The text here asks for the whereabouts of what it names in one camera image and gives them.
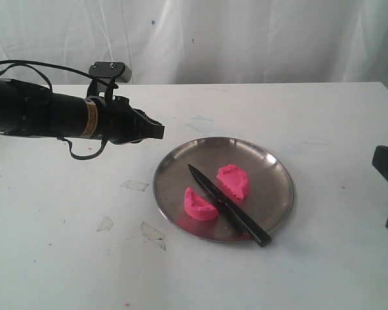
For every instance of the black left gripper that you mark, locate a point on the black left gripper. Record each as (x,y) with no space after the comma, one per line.
(123,124)

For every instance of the black knife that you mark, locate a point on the black knife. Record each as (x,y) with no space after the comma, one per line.
(232,210)

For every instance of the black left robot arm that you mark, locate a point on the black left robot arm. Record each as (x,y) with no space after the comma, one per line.
(30,110)

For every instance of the clear tape piece upper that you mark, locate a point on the clear tape piece upper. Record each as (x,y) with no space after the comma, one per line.
(135,185)

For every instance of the clear tape piece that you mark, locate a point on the clear tape piece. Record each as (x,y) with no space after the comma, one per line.
(135,185)
(153,235)
(105,225)

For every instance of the white backdrop curtain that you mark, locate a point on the white backdrop curtain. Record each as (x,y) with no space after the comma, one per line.
(205,41)

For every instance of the clear tape piece left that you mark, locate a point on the clear tape piece left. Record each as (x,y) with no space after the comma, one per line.
(105,225)

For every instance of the clear tape piece lower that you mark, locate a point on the clear tape piece lower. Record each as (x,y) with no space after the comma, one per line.
(153,235)

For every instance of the round steel plate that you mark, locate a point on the round steel plate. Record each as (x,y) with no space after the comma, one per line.
(269,202)

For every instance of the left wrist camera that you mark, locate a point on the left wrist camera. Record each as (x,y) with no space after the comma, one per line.
(105,75)

